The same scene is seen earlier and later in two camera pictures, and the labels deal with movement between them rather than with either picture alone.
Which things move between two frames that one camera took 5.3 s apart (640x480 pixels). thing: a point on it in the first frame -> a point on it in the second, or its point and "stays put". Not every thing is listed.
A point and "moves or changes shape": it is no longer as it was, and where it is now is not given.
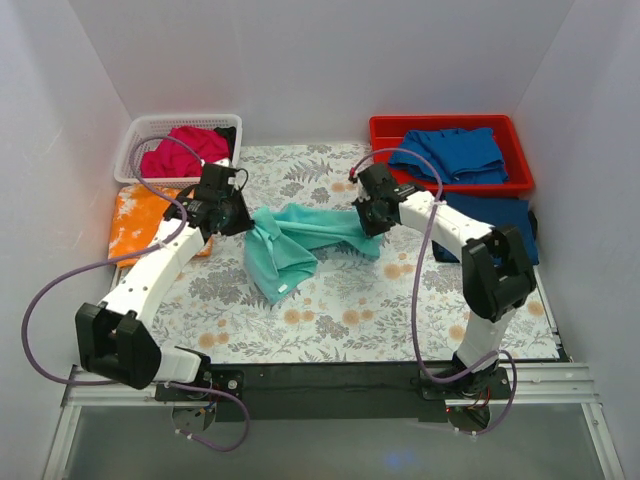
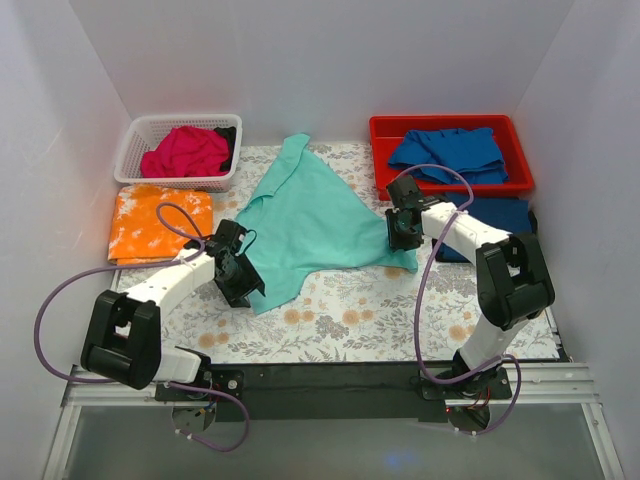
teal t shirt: x=278 y=250 moves or changes shape
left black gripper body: x=240 y=220 -> x=245 y=284
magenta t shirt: x=183 y=151 stays put
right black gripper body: x=368 y=220 -> x=400 y=236
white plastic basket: x=140 y=132 stays put
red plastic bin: x=388 y=132 stays put
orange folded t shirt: x=137 y=214 stays put
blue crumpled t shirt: x=470 y=156 stays put
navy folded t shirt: x=496 y=210 stays put
